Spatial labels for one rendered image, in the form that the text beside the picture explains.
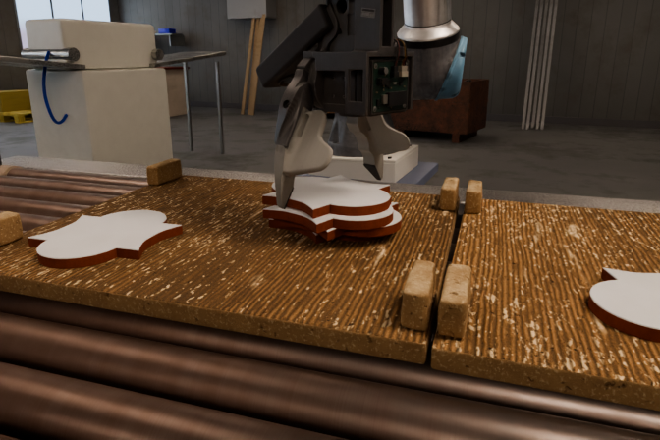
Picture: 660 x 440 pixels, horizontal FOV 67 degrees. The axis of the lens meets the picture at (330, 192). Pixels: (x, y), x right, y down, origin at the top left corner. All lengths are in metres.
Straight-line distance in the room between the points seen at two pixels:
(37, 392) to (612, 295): 0.37
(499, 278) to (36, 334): 0.34
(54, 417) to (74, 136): 4.38
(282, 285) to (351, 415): 0.13
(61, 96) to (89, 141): 0.44
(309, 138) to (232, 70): 10.75
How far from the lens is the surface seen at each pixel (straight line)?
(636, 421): 0.35
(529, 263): 0.46
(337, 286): 0.39
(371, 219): 0.45
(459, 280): 0.35
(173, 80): 10.05
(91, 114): 4.53
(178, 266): 0.44
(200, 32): 11.63
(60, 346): 0.40
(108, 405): 0.33
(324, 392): 0.31
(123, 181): 0.85
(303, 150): 0.44
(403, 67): 0.46
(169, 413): 0.31
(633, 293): 0.42
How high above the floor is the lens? 1.11
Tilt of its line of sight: 15 degrees down
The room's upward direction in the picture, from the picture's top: straight up
